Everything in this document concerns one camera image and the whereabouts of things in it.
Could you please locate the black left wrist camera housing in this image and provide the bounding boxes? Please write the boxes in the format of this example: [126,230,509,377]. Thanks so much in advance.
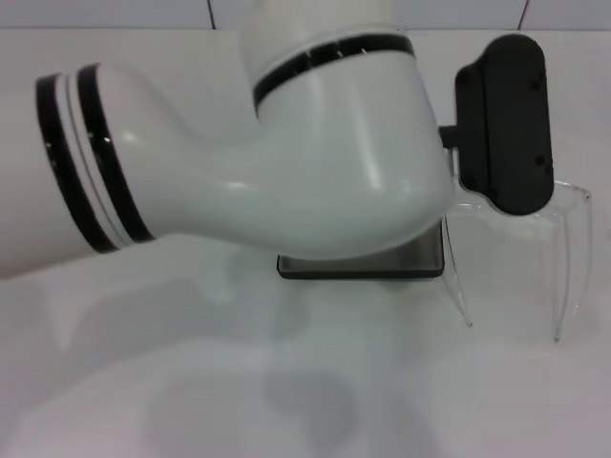
[441,34,556,217]

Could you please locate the black glasses case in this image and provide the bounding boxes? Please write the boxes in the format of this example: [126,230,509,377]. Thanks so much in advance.
[276,223,446,281]

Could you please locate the clear plastic glasses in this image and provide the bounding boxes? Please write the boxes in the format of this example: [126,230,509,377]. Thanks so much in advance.
[441,148,594,343]

